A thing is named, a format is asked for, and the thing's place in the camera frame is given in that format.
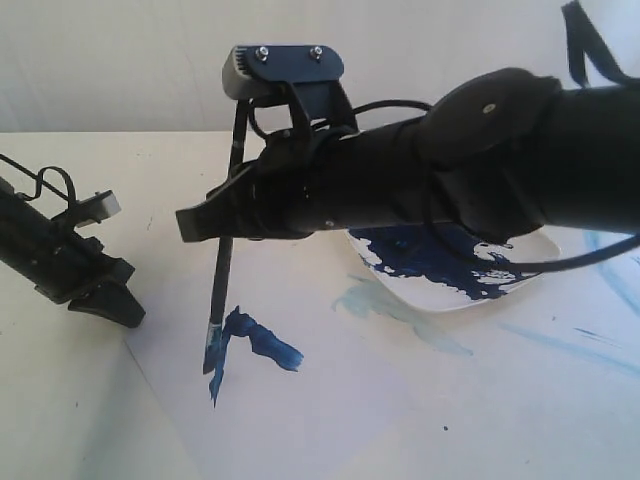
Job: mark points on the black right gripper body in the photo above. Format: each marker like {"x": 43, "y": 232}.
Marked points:
{"x": 297, "y": 187}

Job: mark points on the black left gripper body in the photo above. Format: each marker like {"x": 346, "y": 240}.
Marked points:
{"x": 69, "y": 270}

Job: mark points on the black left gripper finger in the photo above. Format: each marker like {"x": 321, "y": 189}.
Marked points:
{"x": 118, "y": 303}
{"x": 90, "y": 305}

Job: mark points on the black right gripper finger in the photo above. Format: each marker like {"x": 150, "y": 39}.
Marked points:
{"x": 229, "y": 210}

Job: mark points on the black paintbrush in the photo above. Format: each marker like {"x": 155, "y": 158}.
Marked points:
{"x": 225, "y": 246}

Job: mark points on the white paper sheet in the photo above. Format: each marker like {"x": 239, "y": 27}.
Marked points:
{"x": 267, "y": 422}

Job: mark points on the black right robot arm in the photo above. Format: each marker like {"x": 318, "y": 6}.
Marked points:
{"x": 502, "y": 155}

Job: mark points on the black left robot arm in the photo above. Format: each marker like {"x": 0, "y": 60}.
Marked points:
{"x": 24, "y": 231}

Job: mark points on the white square paint plate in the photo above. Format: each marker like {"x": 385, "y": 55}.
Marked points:
{"x": 416, "y": 269}

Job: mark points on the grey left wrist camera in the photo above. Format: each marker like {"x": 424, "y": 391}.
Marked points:
{"x": 96, "y": 209}

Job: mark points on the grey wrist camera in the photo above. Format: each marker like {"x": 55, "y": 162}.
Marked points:
{"x": 255, "y": 71}
{"x": 96, "y": 209}

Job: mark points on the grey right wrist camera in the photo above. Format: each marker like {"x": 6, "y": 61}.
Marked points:
{"x": 255, "y": 71}

